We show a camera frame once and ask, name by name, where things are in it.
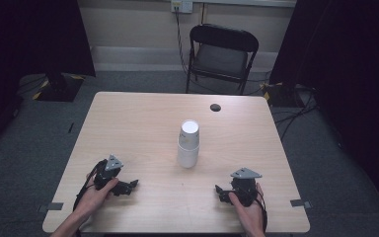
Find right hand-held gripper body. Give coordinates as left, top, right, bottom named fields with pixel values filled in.
left=229, top=167, right=264, bottom=208

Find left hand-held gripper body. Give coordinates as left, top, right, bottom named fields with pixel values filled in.
left=93, top=154, right=124, bottom=191

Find white paper cup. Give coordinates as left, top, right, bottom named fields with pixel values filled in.
left=178, top=119, right=200, bottom=150
left=177, top=140, right=200, bottom=169

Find person's right hand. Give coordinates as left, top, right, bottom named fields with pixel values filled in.
left=228, top=182, right=266, bottom=235

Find person's left hand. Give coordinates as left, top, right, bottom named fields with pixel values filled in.
left=74, top=177, right=120, bottom=219

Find grey tape strip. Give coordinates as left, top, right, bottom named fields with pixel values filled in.
left=289, top=198, right=313, bottom=209
left=37, top=201, right=64, bottom=213

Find black stand base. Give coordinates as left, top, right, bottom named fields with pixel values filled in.
left=32, top=72, right=86, bottom=103
left=262, top=82, right=307, bottom=109

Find black folding chair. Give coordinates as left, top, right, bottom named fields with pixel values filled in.
left=185, top=23, right=261, bottom=96

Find dark curtain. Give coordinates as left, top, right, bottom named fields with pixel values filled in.
left=0, top=0, right=97, bottom=154
left=268, top=0, right=379, bottom=220

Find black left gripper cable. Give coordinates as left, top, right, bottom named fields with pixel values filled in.
left=72, top=159, right=109, bottom=211

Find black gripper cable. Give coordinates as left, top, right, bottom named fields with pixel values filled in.
left=256, top=190, right=268, bottom=233
left=72, top=159, right=109, bottom=211

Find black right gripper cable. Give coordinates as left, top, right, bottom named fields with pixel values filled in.
left=256, top=190, right=268, bottom=233

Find black floor cables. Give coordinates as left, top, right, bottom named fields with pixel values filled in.
left=271, top=86, right=320, bottom=141

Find black wall socket cable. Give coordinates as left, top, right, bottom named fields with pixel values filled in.
left=175, top=7, right=191, bottom=76

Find white wall socket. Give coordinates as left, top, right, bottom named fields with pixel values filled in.
left=171, top=0, right=193, bottom=15

